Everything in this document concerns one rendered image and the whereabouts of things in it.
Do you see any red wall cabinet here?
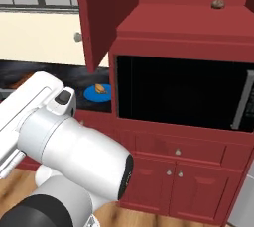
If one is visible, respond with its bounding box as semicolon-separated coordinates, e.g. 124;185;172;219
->
109;0;254;64

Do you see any blue plate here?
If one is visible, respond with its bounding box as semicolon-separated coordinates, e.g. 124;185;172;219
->
82;83;113;103

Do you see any red cupboard door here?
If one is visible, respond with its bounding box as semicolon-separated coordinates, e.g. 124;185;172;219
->
169;162;233;223
122;157;177;213

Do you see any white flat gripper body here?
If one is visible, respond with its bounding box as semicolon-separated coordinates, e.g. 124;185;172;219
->
0;70;65;179

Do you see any grey round door knob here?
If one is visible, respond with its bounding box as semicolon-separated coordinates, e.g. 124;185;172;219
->
72;32;83;43

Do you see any brown chicken drumstick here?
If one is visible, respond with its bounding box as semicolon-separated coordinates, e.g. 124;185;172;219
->
94;83;109;95

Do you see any red cabinet door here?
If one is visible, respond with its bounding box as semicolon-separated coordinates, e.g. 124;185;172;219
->
73;0;140;73

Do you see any black microwave oven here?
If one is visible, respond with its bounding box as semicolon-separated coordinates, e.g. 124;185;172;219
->
115;55;254;134

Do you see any brown wooden cutting board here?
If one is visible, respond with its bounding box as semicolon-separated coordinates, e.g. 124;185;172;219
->
5;74;36;90

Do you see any brown condiment bottle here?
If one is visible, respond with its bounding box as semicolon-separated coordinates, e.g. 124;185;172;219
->
210;0;226;10

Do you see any red drawer front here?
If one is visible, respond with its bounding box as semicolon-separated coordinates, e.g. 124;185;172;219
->
134;133;228;167

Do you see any grey appliance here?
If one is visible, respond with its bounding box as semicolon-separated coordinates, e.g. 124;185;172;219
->
227;163;254;227

